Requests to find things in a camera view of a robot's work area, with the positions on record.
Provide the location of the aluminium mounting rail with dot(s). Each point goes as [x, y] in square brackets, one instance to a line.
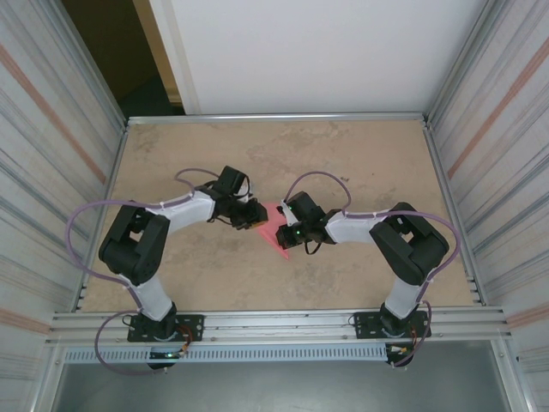
[274, 326]

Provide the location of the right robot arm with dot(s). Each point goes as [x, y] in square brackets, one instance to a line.
[412, 244]

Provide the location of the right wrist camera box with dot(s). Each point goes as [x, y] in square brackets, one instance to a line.
[287, 212]

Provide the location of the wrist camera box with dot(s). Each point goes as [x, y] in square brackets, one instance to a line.
[287, 212]
[246, 189]

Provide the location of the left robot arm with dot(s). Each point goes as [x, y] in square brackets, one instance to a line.
[133, 244]

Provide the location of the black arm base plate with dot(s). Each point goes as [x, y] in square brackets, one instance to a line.
[364, 324]
[193, 328]

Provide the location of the aluminium table edge rail long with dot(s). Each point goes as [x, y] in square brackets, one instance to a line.
[274, 118]

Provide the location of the white door frame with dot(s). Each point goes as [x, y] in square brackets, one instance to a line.
[180, 56]

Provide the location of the pink cloth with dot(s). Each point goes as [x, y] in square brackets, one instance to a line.
[270, 232]

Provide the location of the black base controller box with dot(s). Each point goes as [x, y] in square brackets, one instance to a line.
[165, 360]
[399, 356]

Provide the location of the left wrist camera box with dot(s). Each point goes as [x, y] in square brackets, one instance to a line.
[246, 189]

